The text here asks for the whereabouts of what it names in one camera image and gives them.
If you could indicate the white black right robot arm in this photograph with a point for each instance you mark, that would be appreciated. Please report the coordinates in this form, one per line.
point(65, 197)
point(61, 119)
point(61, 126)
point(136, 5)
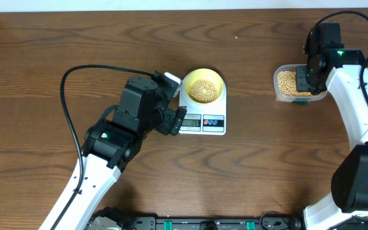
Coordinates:
point(343, 73)

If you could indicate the white digital kitchen scale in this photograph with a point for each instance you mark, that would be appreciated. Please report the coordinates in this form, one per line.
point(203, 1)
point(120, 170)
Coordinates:
point(204, 119)

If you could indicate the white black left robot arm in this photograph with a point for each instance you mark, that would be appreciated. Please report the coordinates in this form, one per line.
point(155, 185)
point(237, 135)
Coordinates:
point(112, 142)

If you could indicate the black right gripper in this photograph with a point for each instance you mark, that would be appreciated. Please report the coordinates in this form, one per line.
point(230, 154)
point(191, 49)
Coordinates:
point(301, 85)

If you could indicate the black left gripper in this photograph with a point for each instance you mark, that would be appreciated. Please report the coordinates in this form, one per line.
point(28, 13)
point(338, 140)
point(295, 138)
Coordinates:
point(172, 121)

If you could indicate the yellow bowl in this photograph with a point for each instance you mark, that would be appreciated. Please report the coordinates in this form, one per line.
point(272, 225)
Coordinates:
point(204, 86)

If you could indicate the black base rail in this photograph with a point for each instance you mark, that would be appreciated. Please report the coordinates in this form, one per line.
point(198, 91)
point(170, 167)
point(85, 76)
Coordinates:
point(112, 218)

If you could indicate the clear plastic soybean container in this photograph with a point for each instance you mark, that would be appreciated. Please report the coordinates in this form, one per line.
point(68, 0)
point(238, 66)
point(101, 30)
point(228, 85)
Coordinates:
point(284, 80)

